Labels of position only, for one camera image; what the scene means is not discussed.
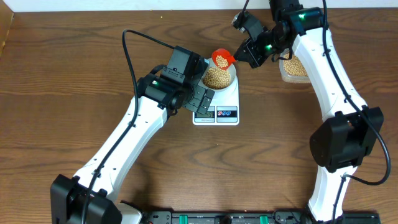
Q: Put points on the red plastic measuring scoop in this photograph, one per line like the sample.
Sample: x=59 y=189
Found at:
x=222 y=58

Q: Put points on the light grey round bowl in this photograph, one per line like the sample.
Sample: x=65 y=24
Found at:
x=231 y=70

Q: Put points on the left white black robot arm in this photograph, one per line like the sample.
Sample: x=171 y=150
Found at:
x=90 y=195

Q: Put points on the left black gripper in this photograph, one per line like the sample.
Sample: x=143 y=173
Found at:
x=198 y=92

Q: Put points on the soybeans in bowl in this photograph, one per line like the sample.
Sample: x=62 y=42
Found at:
x=217 y=78

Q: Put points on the white digital kitchen scale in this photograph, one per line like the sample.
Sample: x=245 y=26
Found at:
x=224 y=107

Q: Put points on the clear plastic soybean container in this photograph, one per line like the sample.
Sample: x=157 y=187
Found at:
x=292 y=71

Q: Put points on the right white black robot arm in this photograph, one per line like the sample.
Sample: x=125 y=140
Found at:
x=350 y=128

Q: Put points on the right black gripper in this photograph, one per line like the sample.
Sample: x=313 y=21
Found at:
x=253 y=58

